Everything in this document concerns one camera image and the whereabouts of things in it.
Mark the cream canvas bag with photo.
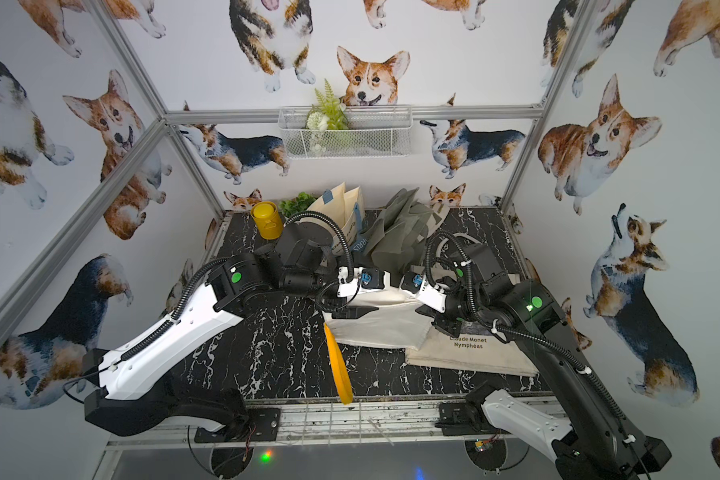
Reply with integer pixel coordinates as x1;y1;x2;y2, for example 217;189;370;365
405;328;538;377

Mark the cream bag with yellow handles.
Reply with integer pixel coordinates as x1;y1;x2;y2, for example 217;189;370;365
323;288;441;405

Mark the grey-green canvas bag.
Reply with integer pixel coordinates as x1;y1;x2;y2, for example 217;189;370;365
352;189;451;285

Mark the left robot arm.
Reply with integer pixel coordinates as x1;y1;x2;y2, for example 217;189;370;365
83;248;387;439

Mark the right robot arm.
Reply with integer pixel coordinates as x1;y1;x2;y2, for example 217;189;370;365
424;232;671;479

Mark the cream bag with blue print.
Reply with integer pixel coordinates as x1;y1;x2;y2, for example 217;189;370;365
308;183;367;252

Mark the small potted green plant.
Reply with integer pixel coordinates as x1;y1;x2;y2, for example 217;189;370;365
279;192;316;218

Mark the yellow cylindrical canister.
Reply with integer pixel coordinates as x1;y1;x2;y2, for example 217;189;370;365
251;201;284;240

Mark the fern and white flower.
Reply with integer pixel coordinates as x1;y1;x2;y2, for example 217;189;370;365
306;80;351;156

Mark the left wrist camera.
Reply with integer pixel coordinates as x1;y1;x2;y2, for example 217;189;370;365
275;224;391;301

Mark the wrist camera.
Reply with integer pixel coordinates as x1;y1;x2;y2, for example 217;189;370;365
275;224;391;301
400;271;447;313

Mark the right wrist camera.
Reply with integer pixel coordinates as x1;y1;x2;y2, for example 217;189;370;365
400;271;447;313

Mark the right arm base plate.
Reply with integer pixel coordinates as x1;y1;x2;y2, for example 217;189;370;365
435;402;495;436

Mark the aluminium frame rail structure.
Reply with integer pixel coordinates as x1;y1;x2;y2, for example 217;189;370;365
0;0;637;480

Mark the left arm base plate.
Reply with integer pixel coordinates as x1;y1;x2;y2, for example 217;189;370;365
193;408;282;444

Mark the white wire mesh basket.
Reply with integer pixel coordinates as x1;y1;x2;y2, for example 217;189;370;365
278;106;413;159

